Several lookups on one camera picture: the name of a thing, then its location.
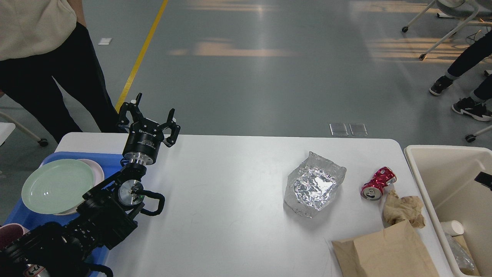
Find grey office chair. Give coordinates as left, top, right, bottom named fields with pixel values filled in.
left=0, top=112, right=48, bottom=147

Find walking person in black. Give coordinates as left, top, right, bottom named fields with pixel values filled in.
left=0, top=0, right=126, bottom=142

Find pink mug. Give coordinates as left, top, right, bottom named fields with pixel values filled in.
left=0, top=223, right=29, bottom=250

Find small red wrapper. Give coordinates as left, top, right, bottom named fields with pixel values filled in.
left=360, top=167, right=397, bottom=201

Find seated person black sneakers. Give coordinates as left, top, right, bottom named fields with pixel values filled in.
left=429, top=31, right=492, bottom=122

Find light green plate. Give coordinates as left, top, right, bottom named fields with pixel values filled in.
left=21, top=159, right=95, bottom=214

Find white chair frame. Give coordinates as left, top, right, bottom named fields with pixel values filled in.
left=402, top=0, right=492, bottom=60

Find blue plastic tray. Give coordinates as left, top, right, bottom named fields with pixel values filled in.
left=5, top=152, right=122, bottom=265

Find foil bag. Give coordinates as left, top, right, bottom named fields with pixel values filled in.
left=284, top=151, right=347, bottom=219

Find metal floor socket plates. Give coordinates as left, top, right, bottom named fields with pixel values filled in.
left=329, top=123, right=368, bottom=137

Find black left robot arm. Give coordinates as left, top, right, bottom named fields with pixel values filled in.
left=1, top=93, right=181, bottom=277

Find white plastic bin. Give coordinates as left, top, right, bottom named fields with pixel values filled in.
left=404, top=145, right=492, bottom=277

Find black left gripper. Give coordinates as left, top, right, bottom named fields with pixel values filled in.
left=115, top=92, right=181, bottom=166

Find brown paper bag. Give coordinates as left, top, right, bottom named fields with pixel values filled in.
left=332, top=221, right=439, bottom=277

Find crumpled brown paper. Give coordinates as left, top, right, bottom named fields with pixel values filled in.
left=382, top=189, right=426, bottom=229

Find white cup inside bin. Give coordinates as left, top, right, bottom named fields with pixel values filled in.
left=440, top=220, right=465, bottom=237

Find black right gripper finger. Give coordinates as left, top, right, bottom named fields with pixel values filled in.
left=474, top=172, right=492, bottom=191

